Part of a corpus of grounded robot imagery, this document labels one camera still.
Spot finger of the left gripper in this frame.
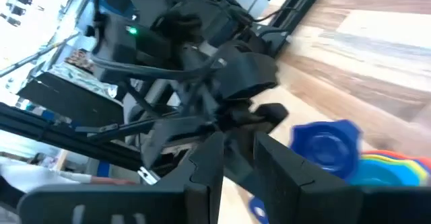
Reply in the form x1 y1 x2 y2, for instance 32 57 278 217
142 116 224 170
232 103 290 133

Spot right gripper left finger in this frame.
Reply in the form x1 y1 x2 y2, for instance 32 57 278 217
18 132 225 224

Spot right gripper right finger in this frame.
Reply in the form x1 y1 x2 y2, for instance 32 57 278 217
254 132 431 224

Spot dark blue measuring cup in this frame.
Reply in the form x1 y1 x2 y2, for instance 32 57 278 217
248 118 364 224

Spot orange measuring cup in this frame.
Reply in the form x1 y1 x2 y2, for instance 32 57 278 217
362 149 431 184

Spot crinkled silver foil sheet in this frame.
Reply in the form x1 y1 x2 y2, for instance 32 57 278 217
50 62 119 98

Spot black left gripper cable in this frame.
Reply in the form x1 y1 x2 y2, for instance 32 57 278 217
90 54 216 83

